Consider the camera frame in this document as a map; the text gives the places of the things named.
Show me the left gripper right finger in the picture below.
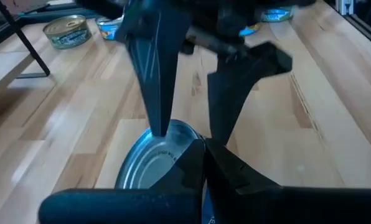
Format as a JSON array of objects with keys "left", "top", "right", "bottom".
[{"left": 205, "top": 139, "right": 371, "bottom": 224}]

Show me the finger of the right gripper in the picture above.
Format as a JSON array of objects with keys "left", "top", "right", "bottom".
[
  {"left": 207, "top": 42, "right": 294, "bottom": 146},
  {"left": 115, "top": 2, "right": 193, "bottom": 138}
]

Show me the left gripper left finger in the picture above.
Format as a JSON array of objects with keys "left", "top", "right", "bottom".
[{"left": 38, "top": 139, "right": 206, "bottom": 224}]

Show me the silver-lid seafood can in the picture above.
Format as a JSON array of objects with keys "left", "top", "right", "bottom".
[
  {"left": 259, "top": 5, "right": 296, "bottom": 23},
  {"left": 115, "top": 119, "right": 217, "bottom": 224},
  {"left": 95, "top": 15, "right": 126, "bottom": 41}
]

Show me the gold-lid seafood can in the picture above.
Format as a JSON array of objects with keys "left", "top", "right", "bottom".
[{"left": 42, "top": 14, "right": 92, "bottom": 50}]

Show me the wooden shelf black metal frame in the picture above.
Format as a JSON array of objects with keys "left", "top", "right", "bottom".
[{"left": 0, "top": 0, "right": 52, "bottom": 107}]

